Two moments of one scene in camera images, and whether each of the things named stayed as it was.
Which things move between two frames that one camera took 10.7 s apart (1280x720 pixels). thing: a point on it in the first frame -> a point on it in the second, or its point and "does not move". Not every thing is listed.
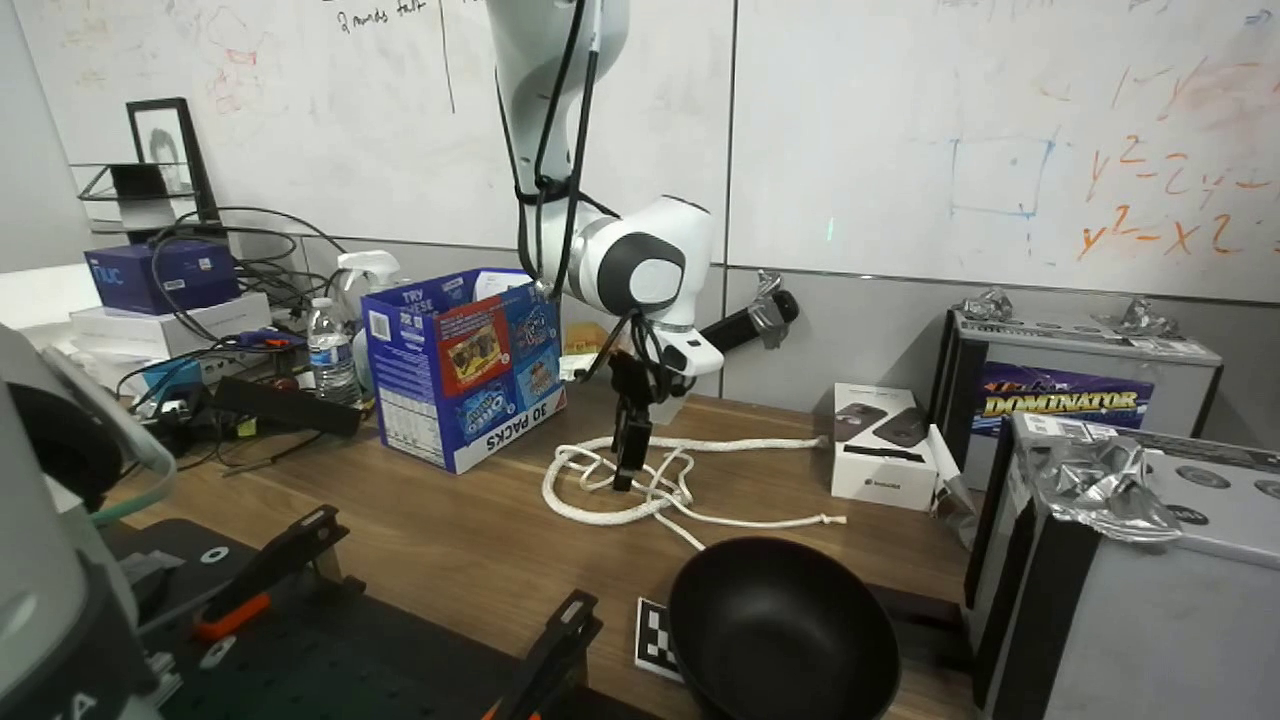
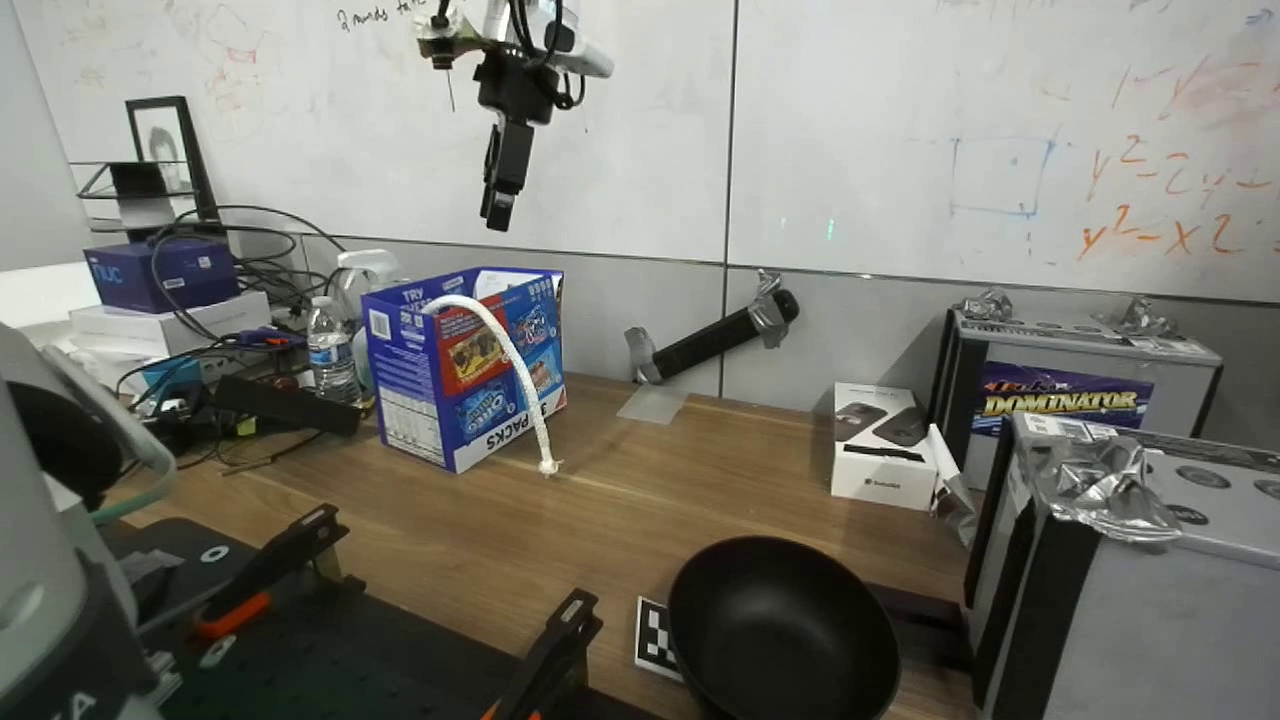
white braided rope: (637, 477) -> (549, 463)
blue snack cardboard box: (462, 363) does not move
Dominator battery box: (1118, 373) does not move
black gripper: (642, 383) -> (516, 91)
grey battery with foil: (1126, 577) does not move
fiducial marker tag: (653, 639) does not move
